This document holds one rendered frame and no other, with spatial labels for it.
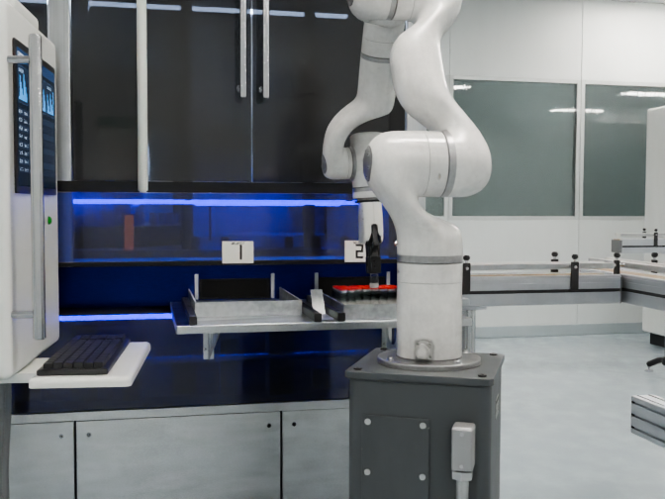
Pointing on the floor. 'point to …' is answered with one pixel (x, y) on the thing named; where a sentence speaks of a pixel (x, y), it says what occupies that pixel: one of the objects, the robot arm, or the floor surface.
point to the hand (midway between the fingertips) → (373, 264)
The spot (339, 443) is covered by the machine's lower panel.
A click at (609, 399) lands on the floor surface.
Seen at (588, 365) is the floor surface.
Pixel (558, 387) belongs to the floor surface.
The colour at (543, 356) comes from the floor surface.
